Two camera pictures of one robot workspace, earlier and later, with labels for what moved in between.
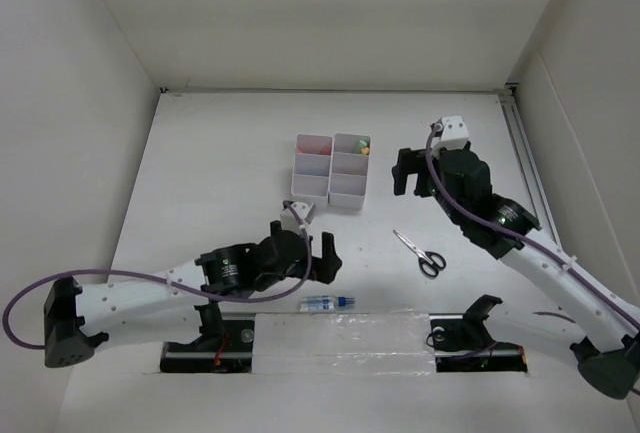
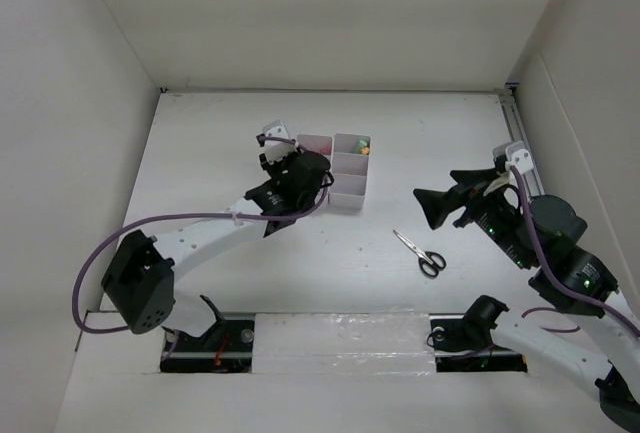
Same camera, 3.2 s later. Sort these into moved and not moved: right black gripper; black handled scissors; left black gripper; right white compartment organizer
Moved: left black gripper; right black gripper
Not moved: right white compartment organizer; black handled scissors
